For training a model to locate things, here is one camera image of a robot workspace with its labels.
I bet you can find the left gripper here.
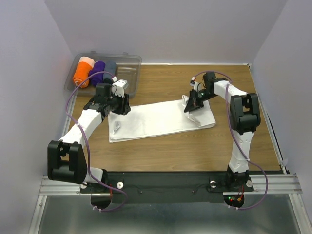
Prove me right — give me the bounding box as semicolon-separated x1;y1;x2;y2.
107;90;131;116

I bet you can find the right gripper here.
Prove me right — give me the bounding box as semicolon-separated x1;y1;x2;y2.
184;88;217;113

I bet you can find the white towel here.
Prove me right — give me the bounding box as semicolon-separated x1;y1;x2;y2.
108;95;216;143

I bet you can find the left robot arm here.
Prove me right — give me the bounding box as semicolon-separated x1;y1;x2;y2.
47;79;131;192

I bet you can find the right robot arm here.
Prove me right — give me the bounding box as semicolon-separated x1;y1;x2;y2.
184;71;261;190

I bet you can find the clear plastic bin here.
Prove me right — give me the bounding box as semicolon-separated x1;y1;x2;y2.
64;51;142;98

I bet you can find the grey rolled towel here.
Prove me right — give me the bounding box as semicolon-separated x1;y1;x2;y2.
103;60;117;84

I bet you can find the purple rolled towel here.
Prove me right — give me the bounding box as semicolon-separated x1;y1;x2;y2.
88;61;106;86

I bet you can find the orange rolled towel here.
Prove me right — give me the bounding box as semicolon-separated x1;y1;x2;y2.
73;56;95;88

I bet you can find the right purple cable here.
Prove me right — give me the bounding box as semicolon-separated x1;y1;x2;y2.
191;71;269;211

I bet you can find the purple cable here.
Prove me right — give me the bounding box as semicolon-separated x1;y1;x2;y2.
66;71;127;212
191;71;269;211

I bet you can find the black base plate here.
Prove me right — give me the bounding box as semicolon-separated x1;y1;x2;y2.
80;171;254;204

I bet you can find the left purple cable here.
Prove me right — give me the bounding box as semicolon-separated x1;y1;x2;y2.
66;71;127;212

